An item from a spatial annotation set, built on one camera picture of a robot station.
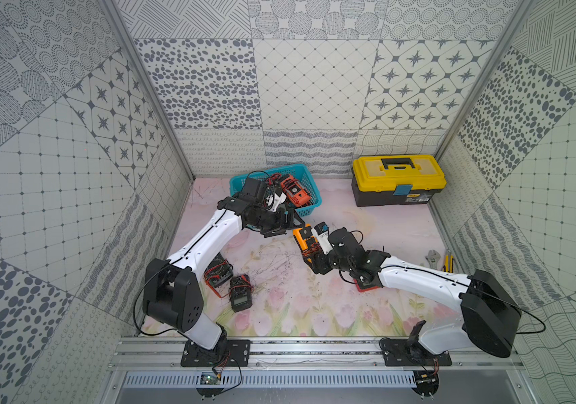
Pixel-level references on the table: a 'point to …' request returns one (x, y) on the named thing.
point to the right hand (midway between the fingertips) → (314, 256)
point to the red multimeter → (365, 282)
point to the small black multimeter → (241, 292)
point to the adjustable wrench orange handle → (433, 257)
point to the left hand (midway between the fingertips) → (295, 223)
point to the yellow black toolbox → (396, 179)
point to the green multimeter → (218, 271)
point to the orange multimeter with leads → (297, 193)
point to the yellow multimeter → (306, 241)
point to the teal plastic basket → (300, 171)
